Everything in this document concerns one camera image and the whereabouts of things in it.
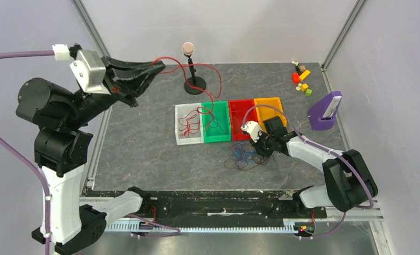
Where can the yellow wooden cube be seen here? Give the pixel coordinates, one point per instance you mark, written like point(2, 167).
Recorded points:
point(304, 87)

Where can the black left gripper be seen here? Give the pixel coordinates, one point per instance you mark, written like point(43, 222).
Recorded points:
point(122, 78)

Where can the purple metronome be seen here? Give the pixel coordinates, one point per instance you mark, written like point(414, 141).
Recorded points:
point(322, 115)

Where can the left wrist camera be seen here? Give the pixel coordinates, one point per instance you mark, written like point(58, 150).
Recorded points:
point(87, 67)

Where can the yellow wooden bar block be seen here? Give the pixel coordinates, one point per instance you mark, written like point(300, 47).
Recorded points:
point(304, 75)

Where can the white cable duct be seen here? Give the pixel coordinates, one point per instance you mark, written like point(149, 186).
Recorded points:
point(136, 226)

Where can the orange plastic bin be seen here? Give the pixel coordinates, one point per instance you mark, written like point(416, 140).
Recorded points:
point(265, 113)

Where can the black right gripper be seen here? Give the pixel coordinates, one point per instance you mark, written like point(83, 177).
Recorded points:
point(263, 142)

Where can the red plastic bin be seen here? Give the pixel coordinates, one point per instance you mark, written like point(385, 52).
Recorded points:
point(237, 110)

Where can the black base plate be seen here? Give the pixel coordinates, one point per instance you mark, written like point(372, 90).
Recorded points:
point(230, 208)

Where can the black microphone stand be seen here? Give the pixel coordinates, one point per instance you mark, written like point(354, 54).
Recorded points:
point(195, 84)

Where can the white transparent plastic bin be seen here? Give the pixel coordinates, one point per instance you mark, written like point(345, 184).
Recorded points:
point(188, 124)

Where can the green plastic bin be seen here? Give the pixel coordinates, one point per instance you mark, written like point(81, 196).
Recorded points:
point(216, 122)

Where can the green wooden cube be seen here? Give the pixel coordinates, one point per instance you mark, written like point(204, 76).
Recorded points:
point(308, 92)

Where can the red wooden block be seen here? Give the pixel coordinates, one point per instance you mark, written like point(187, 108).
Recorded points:
point(295, 78)

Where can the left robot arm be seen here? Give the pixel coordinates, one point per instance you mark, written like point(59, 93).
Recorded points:
point(61, 147)

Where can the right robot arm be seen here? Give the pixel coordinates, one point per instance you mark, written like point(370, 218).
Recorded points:
point(348, 182)

